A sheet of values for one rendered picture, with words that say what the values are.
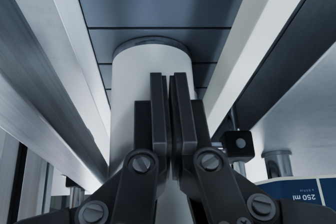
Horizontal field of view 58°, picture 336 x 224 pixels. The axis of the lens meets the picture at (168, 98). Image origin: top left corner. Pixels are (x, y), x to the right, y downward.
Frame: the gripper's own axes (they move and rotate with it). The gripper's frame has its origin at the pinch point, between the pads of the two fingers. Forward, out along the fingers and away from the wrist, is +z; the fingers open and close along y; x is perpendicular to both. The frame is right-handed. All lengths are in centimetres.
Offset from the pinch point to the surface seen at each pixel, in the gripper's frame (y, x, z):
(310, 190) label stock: 22.1, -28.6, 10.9
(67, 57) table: -8.2, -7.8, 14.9
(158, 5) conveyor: -0.3, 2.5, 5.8
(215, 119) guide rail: 3.8, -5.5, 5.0
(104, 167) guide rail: -3.1, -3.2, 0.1
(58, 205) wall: -153, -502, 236
